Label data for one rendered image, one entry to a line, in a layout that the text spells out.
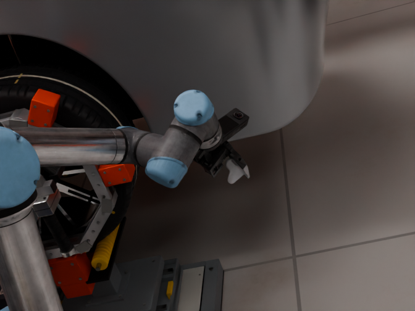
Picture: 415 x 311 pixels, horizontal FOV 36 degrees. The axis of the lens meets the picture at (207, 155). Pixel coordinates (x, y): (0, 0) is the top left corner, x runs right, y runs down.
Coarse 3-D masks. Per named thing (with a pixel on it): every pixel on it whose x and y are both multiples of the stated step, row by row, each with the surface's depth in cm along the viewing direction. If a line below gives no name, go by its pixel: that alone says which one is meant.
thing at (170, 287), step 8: (168, 264) 266; (176, 264) 261; (168, 272) 257; (176, 272) 258; (168, 280) 257; (176, 280) 256; (160, 288) 255; (168, 288) 249; (176, 288) 254; (160, 296) 251; (168, 296) 247; (176, 296) 252; (160, 304) 244; (168, 304) 243; (176, 304) 250
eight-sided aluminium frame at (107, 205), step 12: (24, 108) 193; (0, 120) 190; (12, 120) 188; (24, 120) 189; (84, 168) 197; (96, 168) 196; (96, 180) 199; (96, 192) 201; (108, 192) 201; (108, 204) 203; (96, 216) 206; (108, 216) 206; (96, 228) 209; (48, 240) 221; (72, 240) 218; (84, 240) 213; (48, 252) 217; (60, 252) 216
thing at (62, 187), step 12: (72, 168) 210; (60, 180) 214; (72, 192) 216; (84, 192) 215; (60, 204) 219; (72, 204) 238; (84, 204) 234; (96, 204) 217; (60, 216) 233; (72, 216) 222; (84, 216) 226; (72, 228) 223; (84, 228) 221
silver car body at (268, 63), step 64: (0, 0) 192; (64, 0) 191; (128, 0) 189; (192, 0) 188; (256, 0) 188; (320, 0) 202; (128, 64) 201; (192, 64) 199; (256, 64) 198; (320, 64) 219; (256, 128) 210
